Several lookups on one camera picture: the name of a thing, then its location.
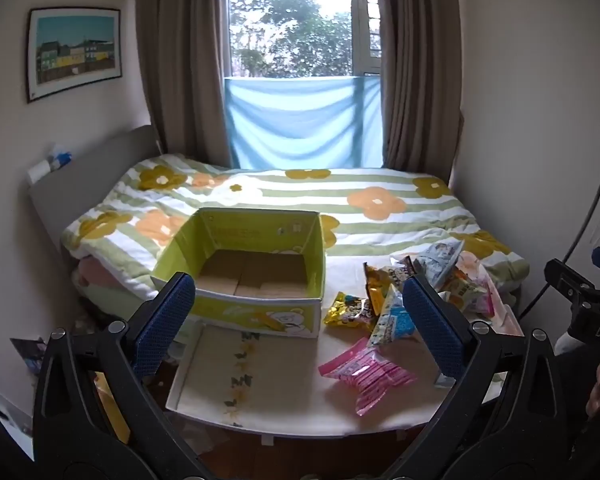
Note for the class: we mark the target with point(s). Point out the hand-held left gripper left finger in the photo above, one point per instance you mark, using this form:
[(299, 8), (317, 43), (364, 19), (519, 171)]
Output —
[(162, 330)]

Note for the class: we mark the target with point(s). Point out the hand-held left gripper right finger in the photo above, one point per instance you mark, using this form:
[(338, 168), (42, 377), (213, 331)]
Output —
[(435, 332)]

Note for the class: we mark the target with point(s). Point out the gold snack packet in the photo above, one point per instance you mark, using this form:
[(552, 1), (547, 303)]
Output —
[(347, 312)]

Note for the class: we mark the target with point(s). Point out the green cardboard box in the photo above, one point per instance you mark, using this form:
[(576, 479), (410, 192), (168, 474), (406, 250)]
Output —
[(260, 310)]

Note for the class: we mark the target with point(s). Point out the pile of snack packets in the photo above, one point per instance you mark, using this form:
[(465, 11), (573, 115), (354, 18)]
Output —
[(440, 265)]

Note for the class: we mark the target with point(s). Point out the pink floral cloth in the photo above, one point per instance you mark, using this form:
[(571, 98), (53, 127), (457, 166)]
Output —
[(507, 315)]

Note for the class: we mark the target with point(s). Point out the pink green folded bedding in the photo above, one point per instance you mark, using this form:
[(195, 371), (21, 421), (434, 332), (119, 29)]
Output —
[(105, 280)]

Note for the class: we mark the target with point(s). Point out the pink striped snack packet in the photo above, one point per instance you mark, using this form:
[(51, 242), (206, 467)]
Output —
[(370, 375)]

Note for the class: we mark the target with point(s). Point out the floral striped blanket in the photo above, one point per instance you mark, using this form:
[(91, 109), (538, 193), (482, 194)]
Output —
[(380, 230)]

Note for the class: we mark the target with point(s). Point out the floor magazine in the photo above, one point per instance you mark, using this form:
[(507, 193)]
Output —
[(27, 355)]

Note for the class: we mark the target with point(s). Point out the grey bed headboard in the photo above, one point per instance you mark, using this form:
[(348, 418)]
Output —
[(80, 185)]

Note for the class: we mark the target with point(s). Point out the blue white bottle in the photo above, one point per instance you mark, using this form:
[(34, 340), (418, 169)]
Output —
[(60, 157)]

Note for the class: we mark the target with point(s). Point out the brown curtain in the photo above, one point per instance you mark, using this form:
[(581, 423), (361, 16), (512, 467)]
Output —
[(420, 85), (180, 60)]

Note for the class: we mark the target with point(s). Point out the light blue cloth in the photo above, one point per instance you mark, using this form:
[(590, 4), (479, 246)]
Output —
[(300, 120)]

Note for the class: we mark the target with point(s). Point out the window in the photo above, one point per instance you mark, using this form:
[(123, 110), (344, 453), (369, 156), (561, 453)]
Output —
[(290, 20)]

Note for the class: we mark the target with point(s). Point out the framed wall picture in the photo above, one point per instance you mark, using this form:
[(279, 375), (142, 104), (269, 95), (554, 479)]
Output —
[(75, 50)]

